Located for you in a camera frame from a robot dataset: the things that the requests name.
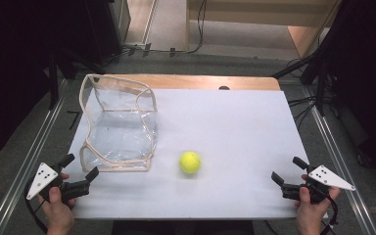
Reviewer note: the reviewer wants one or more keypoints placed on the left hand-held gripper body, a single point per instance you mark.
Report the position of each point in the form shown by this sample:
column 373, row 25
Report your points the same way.
column 42, row 178

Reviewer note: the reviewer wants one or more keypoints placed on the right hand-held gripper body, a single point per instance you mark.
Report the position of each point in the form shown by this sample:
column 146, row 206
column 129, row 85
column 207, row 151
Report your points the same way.
column 328, row 178

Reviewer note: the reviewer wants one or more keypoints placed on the clear plastic bag beige trim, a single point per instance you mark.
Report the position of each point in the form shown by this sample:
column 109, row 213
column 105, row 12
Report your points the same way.
column 120, row 130

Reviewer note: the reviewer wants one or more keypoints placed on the yellow tennis ball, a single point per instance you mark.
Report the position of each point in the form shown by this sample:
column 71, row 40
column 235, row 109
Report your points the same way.
column 190, row 162

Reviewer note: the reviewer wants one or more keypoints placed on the person's left hand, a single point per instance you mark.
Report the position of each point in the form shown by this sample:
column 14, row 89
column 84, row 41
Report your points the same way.
column 58, row 217

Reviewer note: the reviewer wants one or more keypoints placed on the person's right hand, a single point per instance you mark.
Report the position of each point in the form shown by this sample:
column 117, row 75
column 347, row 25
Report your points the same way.
column 310, row 218

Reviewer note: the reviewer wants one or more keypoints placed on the black floor tape mark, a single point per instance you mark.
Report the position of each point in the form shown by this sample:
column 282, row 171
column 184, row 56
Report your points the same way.
column 74, row 119

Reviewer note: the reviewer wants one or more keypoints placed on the white table sheet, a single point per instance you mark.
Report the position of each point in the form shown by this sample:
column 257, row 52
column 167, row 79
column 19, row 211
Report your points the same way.
column 235, row 137

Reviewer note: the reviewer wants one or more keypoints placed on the black tripod stand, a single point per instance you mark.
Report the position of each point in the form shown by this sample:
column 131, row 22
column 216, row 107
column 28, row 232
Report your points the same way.
column 319, row 71

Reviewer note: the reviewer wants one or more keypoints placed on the dark cabinet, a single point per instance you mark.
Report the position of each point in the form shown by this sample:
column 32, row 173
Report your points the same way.
column 106, row 29

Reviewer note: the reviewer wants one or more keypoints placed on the light wooden furniture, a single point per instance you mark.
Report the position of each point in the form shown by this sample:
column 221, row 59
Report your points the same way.
column 261, row 13

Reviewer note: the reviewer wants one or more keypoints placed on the aluminium floor rail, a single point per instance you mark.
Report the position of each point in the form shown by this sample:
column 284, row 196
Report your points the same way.
column 336, row 156
column 29, row 163

